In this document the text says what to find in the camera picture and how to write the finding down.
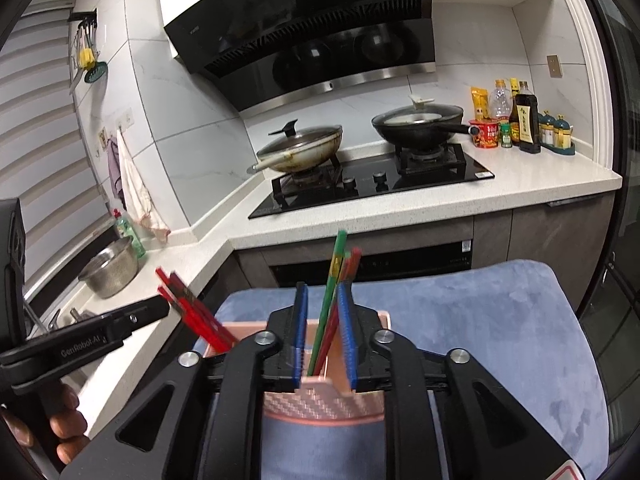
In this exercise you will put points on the glass lid with white knob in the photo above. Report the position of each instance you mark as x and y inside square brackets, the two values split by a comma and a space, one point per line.
[415, 116]

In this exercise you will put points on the dark kitchen base cabinet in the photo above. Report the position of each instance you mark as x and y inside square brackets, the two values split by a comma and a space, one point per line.
[525, 232]

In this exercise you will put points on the steel colander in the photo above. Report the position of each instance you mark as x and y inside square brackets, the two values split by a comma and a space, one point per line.
[110, 272]

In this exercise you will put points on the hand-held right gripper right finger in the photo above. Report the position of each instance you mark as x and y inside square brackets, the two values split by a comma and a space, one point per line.
[348, 345]

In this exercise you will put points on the window blinds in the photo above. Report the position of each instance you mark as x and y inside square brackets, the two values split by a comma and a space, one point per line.
[45, 135]

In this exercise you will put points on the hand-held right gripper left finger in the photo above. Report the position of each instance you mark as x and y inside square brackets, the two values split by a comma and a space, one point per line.
[300, 340]

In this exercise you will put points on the chrome faucet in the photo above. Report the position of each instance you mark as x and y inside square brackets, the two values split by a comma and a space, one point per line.
[70, 317]

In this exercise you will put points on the black wok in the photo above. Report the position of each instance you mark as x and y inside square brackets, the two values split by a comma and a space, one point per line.
[425, 132]

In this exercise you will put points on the gold wall socket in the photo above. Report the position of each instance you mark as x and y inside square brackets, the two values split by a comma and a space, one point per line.
[554, 66]

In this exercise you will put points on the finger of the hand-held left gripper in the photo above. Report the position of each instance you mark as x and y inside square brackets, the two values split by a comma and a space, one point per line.
[142, 312]

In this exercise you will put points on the built-in black appliance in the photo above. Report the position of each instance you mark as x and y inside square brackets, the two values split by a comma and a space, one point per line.
[400, 262]

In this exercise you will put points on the person's left hand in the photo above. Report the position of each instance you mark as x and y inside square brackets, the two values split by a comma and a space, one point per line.
[70, 425]

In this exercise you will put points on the pink perforated utensil holder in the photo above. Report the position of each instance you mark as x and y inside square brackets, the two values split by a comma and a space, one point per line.
[325, 405]

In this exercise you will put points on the red instant noodle cup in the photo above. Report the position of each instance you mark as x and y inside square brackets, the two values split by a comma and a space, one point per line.
[485, 135]

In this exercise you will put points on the green dish soap bottle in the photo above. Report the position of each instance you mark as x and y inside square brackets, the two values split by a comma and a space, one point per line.
[131, 235]

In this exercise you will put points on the black gas stove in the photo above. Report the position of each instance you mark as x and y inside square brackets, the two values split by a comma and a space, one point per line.
[370, 195]

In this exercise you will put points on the clear plastic bottle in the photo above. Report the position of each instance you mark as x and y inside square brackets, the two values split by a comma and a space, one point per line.
[499, 102]

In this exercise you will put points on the green hanging tool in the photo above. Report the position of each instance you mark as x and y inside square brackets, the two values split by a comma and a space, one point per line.
[96, 72]

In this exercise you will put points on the glass lid with black knob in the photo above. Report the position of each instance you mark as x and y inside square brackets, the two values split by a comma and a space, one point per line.
[300, 137]

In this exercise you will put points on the yellow hanging tool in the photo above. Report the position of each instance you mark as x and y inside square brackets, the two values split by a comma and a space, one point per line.
[86, 59]

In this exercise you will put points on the purple hanging cloth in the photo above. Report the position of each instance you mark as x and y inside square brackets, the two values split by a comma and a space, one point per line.
[115, 170]

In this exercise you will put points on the blue plush mat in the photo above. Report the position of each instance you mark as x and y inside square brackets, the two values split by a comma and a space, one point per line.
[500, 335]

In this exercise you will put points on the white hanging towel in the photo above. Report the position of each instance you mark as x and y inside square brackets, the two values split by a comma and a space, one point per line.
[137, 190]

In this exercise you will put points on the black wall utensil rack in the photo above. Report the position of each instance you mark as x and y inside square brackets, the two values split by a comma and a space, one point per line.
[82, 15]

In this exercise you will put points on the black range hood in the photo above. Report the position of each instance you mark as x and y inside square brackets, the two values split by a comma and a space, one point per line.
[300, 35]

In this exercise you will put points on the seasoning jar set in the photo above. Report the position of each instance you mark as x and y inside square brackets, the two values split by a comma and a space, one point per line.
[557, 135]

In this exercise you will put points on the dark soy sauce bottle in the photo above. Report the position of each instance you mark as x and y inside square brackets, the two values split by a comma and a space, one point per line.
[527, 125]

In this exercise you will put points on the yellow packet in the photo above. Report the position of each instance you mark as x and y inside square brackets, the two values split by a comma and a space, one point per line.
[479, 105]

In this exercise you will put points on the white wall outlet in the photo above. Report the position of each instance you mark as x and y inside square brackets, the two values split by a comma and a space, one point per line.
[126, 117]

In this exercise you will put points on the small green-capped jar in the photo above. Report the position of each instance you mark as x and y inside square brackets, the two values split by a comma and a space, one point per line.
[506, 136]

